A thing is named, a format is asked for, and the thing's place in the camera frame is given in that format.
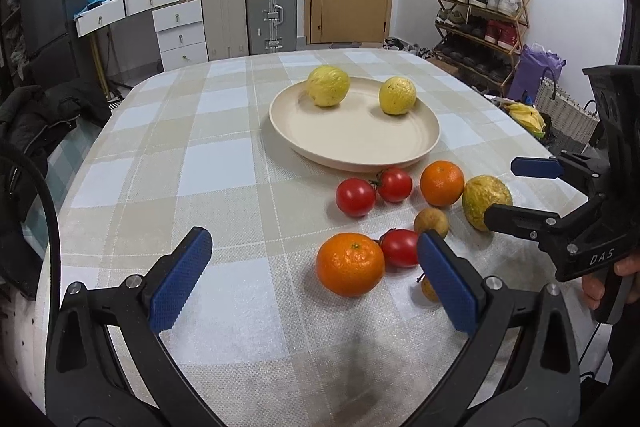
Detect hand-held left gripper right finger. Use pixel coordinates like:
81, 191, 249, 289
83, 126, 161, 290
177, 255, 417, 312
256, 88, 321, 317
416, 229, 583, 427

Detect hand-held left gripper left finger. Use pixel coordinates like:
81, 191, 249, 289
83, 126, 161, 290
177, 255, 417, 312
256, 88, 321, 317
44, 227, 228, 427

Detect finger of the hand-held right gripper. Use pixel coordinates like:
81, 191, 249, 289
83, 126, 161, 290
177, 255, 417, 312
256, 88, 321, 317
484, 197, 608, 253
511, 151, 608, 198

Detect brown longan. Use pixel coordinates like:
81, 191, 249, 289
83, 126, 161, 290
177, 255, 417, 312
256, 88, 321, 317
413, 207, 449, 239
419, 274, 441, 304

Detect dull yellow speckled guava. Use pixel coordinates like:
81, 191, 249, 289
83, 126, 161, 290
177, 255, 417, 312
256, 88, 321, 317
462, 175, 514, 233

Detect red tomato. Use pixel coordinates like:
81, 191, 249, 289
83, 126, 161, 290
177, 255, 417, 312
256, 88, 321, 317
335, 178, 377, 218
372, 167, 414, 204
378, 228, 421, 269

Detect small orange mandarin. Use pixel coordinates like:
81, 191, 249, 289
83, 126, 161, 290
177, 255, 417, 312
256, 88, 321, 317
419, 161, 466, 206

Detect large orange mandarin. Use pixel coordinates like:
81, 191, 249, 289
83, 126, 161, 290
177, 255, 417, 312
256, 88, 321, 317
316, 232, 386, 298

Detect beige round plate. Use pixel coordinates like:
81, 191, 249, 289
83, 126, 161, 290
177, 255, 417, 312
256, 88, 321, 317
269, 76, 441, 172

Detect large yellow guava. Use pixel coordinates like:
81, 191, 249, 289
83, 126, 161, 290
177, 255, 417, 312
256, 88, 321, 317
306, 65, 351, 108

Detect person's right hand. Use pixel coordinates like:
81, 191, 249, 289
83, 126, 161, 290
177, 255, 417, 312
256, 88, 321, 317
581, 252, 640, 311

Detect woven basket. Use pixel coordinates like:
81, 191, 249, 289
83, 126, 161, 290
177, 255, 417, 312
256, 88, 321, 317
535, 77, 601, 140

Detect purple bag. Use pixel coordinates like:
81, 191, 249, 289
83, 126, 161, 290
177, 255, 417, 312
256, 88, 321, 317
507, 43, 566, 105

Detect beige checked tablecloth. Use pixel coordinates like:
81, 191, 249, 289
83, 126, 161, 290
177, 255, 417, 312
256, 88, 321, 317
35, 48, 608, 427

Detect wooden shoe rack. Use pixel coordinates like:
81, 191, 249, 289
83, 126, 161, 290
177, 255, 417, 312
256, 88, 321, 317
432, 0, 533, 92

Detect scattered loose shoes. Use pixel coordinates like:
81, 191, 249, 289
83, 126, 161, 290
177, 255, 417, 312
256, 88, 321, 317
382, 37, 431, 58

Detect white desk with drawers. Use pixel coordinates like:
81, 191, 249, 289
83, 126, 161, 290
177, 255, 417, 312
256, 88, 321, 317
75, 0, 210, 72

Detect beige suitcase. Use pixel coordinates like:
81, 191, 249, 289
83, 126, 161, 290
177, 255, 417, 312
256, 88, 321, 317
200, 0, 249, 60

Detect silver suitcase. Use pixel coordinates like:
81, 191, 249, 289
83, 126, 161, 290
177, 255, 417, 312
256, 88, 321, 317
244, 0, 298, 55

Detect dark grey refrigerator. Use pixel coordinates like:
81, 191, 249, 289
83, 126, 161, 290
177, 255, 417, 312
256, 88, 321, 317
19, 0, 96, 78

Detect black cable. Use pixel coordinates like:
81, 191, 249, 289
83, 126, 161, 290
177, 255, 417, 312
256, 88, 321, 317
0, 152, 62, 303

